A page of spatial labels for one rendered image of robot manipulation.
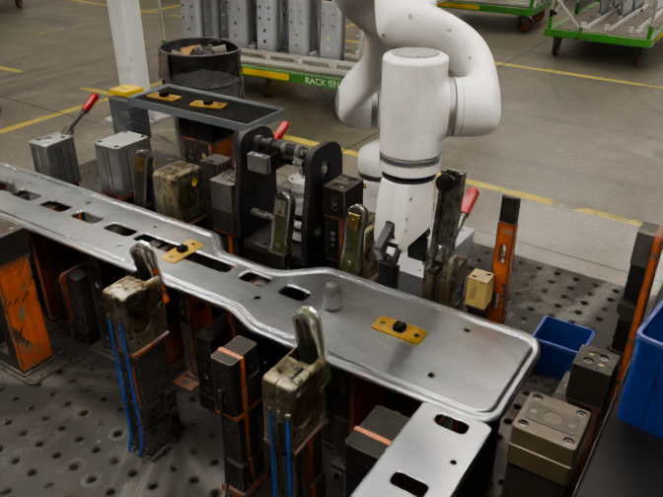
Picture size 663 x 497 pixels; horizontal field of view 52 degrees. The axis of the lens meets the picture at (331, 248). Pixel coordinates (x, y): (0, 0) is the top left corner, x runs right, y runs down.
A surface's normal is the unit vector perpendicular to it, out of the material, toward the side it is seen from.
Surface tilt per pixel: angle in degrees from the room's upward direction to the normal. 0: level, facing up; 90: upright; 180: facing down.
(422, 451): 0
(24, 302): 90
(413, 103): 90
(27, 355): 90
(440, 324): 0
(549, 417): 0
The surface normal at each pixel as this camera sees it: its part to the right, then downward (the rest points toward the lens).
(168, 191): -0.54, 0.41
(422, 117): 0.17, 0.48
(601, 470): 0.00, -0.87
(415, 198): 0.76, 0.30
